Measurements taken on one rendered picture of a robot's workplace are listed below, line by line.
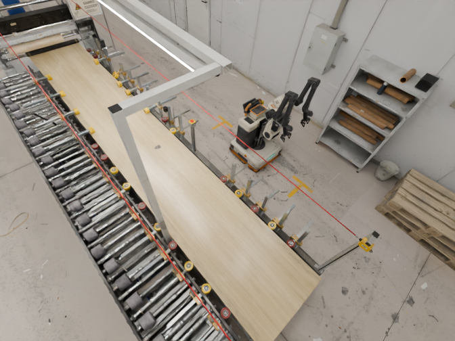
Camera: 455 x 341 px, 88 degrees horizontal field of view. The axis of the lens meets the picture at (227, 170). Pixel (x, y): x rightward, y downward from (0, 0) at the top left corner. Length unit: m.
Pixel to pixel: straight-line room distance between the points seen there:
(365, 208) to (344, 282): 1.24
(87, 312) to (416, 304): 3.93
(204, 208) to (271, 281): 0.95
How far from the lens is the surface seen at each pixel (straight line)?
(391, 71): 4.00
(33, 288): 3.81
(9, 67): 5.32
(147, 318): 2.38
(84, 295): 3.52
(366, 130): 4.48
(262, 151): 3.88
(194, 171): 2.78
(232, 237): 2.43
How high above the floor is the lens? 3.18
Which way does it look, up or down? 55 degrees down
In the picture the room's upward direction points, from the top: 7 degrees clockwise
